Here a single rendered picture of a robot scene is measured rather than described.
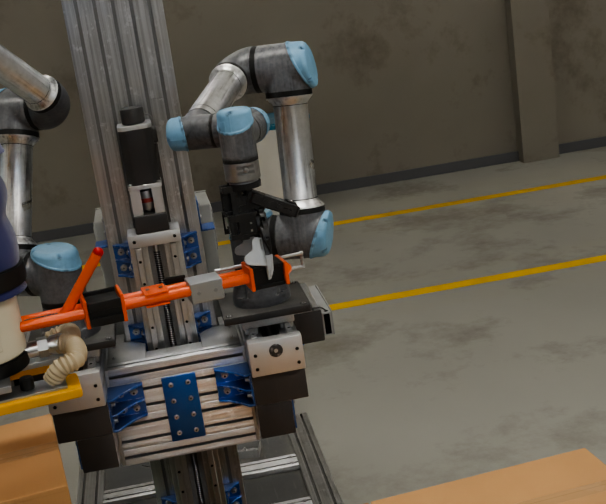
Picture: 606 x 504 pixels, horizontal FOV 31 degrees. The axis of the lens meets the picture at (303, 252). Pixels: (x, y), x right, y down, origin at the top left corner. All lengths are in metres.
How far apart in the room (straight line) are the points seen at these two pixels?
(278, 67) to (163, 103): 0.35
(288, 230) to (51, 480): 0.87
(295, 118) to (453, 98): 6.17
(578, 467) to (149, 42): 1.53
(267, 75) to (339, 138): 5.97
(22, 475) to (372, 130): 6.65
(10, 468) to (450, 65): 6.84
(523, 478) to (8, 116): 1.59
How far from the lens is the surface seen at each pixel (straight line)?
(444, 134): 8.84
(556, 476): 2.86
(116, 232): 2.91
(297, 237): 2.71
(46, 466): 2.35
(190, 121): 2.39
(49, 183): 8.57
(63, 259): 2.74
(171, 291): 2.28
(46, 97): 2.77
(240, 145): 2.25
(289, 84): 2.68
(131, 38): 2.84
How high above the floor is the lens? 1.90
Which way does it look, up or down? 15 degrees down
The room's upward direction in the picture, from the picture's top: 8 degrees counter-clockwise
